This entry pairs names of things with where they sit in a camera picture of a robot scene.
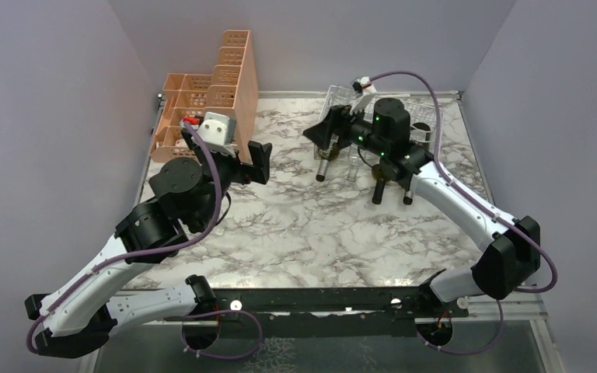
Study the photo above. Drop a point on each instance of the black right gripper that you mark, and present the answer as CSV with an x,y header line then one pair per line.
x,y
336,123

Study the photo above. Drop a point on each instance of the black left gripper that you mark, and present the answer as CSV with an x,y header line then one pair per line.
x,y
258,172

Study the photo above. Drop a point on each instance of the green bottle grey foil neck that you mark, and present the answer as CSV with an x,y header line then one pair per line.
x,y
325,157

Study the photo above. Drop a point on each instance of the green wine bottle white label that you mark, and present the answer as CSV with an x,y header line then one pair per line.
x,y
380,183

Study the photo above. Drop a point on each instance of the green bottle dark brown label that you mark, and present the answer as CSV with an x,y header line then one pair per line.
x,y
421,135

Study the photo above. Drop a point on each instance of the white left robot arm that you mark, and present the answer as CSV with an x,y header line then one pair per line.
x,y
83,315

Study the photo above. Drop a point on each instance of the pink plastic organizer basket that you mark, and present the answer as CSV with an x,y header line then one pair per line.
x,y
230,89

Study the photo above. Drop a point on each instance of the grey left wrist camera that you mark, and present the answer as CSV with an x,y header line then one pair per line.
x,y
216,130

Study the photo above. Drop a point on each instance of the black metal base rail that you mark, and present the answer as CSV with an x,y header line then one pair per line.
x,y
319,312

